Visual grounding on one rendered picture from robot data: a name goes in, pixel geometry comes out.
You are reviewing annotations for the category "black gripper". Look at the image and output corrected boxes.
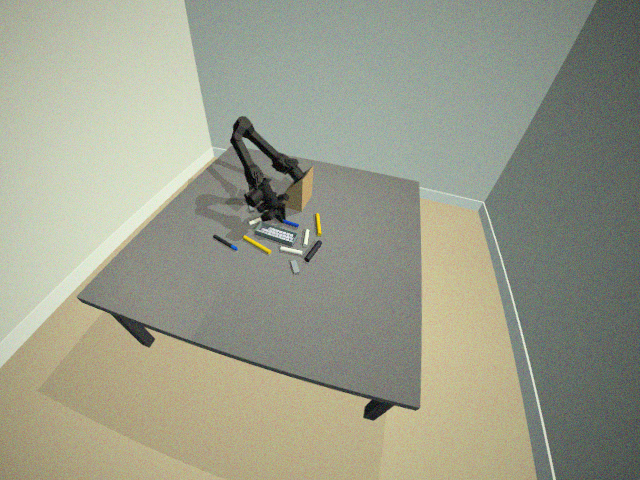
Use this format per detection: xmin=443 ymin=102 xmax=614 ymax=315
xmin=260 ymin=192 xmax=290 ymax=223

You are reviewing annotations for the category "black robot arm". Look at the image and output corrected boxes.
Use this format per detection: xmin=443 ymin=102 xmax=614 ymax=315
xmin=230 ymin=116 xmax=306 ymax=207

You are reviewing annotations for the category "black marker with blue cap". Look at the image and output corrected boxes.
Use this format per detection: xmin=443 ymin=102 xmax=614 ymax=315
xmin=213 ymin=235 xmax=238 ymax=251

